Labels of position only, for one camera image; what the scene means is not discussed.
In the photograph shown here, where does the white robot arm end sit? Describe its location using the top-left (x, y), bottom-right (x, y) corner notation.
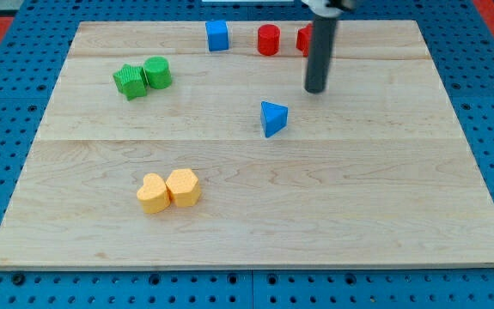
top-left (302, 0), bottom-right (357, 18)

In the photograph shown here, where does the blue triangle block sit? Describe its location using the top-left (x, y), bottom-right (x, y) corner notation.
top-left (260, 101), bottom-right (289, 138)

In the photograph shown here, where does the blue cube block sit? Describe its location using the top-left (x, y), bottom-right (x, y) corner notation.
top-left (205, 20), bottom-right (229, 52)

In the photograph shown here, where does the yellow hexagon block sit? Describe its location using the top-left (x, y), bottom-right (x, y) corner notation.
top-left (166, 168), bottom-right (201, 208)

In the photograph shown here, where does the light wooden board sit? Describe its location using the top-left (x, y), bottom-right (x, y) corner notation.
top-left (0, 20), bottom-right (494, 271)

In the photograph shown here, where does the yellow heart block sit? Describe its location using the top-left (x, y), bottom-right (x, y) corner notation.
top-left (137, 173), bottom-right (171, 214)

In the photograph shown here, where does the red cylinder block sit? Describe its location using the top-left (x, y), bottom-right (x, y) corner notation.
top-left (257, 24), bottom-right (280, 56)

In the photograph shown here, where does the green cylinder block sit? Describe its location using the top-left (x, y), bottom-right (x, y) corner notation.
top-left (143, 56), bottom-right (172, 89)

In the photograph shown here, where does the red block behind rod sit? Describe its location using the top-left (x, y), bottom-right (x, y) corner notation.
top-left (296, 23), bottom-right (313, 58)

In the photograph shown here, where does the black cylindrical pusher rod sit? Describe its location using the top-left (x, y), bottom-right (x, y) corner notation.
top-left (304, 15), bottom-right (338, 94)

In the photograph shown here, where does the green star block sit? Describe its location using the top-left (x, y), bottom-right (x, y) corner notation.
top-left (113, 64), bottom-right (147, 100)

